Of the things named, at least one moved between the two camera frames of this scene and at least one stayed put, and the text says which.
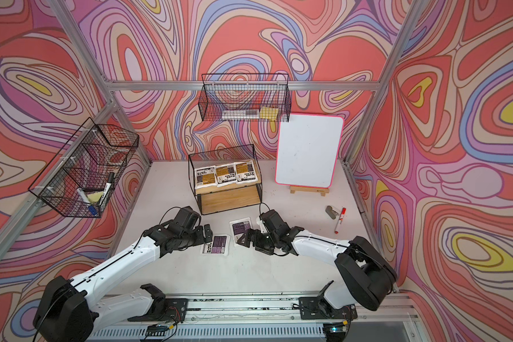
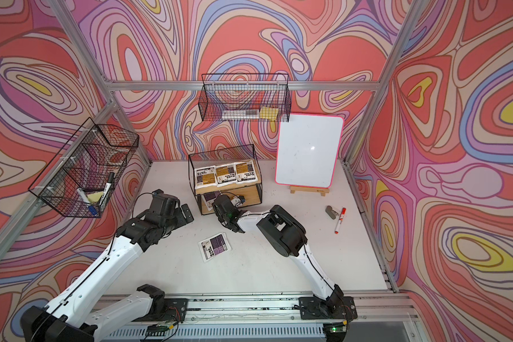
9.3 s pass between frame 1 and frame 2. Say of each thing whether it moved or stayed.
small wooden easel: stayed
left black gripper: moved
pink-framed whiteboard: stayed
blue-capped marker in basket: stayed
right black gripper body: moved
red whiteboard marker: stayed
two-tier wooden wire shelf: stayed
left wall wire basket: stayed
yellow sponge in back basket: stayed
